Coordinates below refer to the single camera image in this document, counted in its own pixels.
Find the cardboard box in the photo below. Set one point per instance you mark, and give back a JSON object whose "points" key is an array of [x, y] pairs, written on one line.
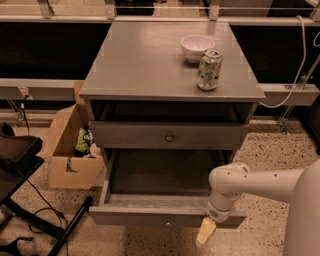
{"points": [[66, 169]]}

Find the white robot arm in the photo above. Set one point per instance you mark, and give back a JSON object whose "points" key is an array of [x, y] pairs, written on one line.
{"points": [[299, 188]]}

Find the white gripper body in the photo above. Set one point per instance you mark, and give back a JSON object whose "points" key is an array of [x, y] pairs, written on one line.
{"points": [[217, 213]]}

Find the grey drawer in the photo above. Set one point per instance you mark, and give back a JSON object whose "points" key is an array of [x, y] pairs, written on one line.
{"points": [[153, 187], [158, 135]]}

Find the grey top drawer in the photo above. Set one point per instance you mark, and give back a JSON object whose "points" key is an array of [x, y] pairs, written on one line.
{"points": [[158, 135]]}

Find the green white soda can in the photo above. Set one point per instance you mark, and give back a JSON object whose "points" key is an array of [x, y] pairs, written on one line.
{"points": [[209, 69]]}

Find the grey drawer cabinet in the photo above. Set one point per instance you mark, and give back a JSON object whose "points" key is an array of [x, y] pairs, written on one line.
{"points": [[141, 75]]}

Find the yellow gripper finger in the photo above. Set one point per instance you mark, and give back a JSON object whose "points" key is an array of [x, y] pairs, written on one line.
{"points": [[207, 228]]}

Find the green chip bag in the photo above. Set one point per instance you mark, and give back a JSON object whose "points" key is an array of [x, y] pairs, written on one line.
{"points": [[83, 143]]}

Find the white ceramic bowl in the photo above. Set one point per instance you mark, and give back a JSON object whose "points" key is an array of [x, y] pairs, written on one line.
{"points": [[193, 46]]}

